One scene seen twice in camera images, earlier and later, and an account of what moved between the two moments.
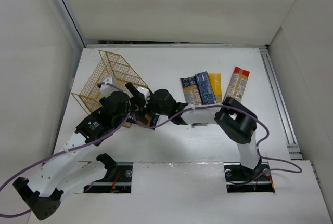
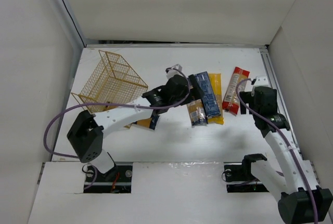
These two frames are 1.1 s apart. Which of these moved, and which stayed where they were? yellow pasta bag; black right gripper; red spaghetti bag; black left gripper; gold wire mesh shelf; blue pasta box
Moved: black left gripper; black right gripper
Stayed: blue pasta box; gold wire mesh shelf; red spaghetti bag; yellow pasta bag
